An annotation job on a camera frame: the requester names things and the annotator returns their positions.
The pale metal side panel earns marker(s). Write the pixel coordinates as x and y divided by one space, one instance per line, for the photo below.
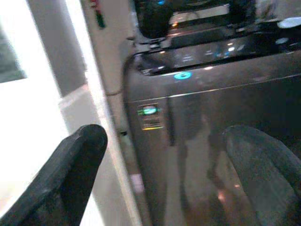
103 58

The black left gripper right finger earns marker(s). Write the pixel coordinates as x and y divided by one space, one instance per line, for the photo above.
265 174

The round blue sticker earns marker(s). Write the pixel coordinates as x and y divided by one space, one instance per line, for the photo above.
183 75

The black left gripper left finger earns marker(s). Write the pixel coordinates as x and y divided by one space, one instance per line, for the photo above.
58 179

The black inverter sticker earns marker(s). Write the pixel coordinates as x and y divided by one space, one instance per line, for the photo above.
150 117

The dark grey washing machine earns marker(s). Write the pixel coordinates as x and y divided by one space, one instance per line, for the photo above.
211 113

